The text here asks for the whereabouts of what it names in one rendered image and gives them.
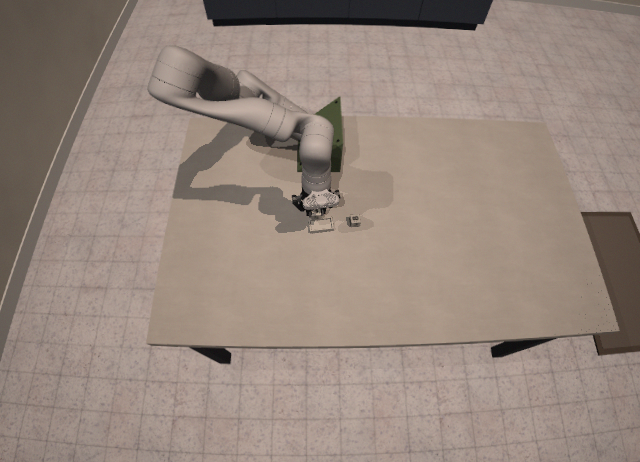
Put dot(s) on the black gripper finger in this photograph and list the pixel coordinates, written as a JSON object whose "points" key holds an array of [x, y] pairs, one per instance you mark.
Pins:
{"points": [[323, 210], [296, 200]]}

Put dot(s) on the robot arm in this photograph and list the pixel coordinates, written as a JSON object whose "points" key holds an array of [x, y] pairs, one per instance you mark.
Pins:
{"points": [[179, 74]]}

